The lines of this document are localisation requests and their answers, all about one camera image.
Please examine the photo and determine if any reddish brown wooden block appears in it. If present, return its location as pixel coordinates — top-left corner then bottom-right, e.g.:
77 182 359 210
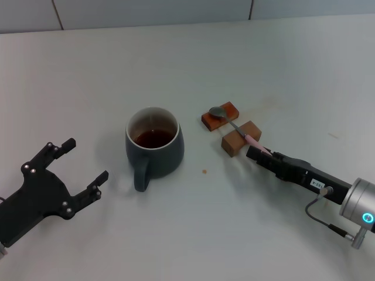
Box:
201 101 240 133

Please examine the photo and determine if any dark grey ceramic mug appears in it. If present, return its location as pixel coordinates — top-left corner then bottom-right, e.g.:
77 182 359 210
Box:
125 106 186 193

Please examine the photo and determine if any pink handled metal spoon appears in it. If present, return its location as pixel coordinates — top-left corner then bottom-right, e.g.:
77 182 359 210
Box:
209 106 272 156

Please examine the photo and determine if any dark brown tea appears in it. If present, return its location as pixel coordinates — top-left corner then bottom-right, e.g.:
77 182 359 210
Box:
133 130 176 149

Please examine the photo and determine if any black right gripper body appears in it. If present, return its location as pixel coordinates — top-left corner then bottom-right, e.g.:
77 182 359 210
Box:
285 159 353 205

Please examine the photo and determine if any light brown arched wooden block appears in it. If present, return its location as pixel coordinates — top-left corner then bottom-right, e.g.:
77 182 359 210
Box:
221 120 263 158

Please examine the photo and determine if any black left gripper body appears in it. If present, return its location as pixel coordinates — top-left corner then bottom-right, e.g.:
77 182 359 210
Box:
0 142 104 247

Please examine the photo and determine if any grey right arm cable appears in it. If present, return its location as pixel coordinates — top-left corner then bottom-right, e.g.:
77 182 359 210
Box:
304 186 369 249

